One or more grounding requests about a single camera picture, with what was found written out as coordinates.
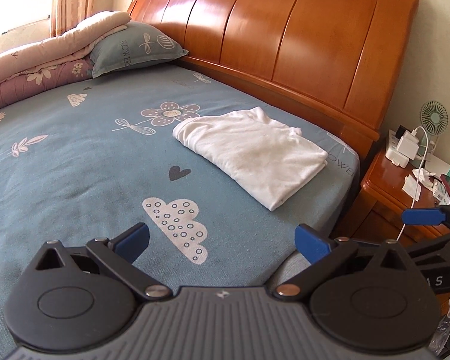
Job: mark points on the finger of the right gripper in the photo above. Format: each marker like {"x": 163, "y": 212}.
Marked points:
{"x": 423, "y": 216}

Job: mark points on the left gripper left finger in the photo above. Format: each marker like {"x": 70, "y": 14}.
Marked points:
{"x": 115, "y": 258}

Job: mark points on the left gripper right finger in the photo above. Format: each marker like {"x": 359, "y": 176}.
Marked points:
{"x": 325, "y": 256}

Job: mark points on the white printed sweatshirt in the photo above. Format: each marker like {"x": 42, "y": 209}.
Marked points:
{"x": 268, "y": 159}

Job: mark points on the white crumpled paper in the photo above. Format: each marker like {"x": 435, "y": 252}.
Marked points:
{"x": 420, "y": 178}

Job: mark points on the wooden nightstand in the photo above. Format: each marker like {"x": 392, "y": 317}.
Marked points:
{"x": 373, "y": 210}

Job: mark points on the white power strip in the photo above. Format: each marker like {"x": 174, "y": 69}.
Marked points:
{"x": 425, "y": 150}

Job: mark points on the white charger plug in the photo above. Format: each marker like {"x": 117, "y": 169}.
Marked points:
{"x": 407, "y": 144}

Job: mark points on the blue patterned bed sheet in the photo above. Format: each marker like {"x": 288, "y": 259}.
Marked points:
{"x": 95, "y": 157}

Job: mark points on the small green fan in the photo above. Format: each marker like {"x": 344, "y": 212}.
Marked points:
{"x": 434, "y": 119}

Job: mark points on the wooden headboard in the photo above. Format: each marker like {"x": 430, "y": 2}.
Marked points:
{"x": 333, "y": 62}

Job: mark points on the pink floral folded quilt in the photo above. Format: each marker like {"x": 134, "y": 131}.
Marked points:
{"x": 71, "y": 45}

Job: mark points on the green flower pillow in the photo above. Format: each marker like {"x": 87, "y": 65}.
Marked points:
{"x": 140, "y": 45}

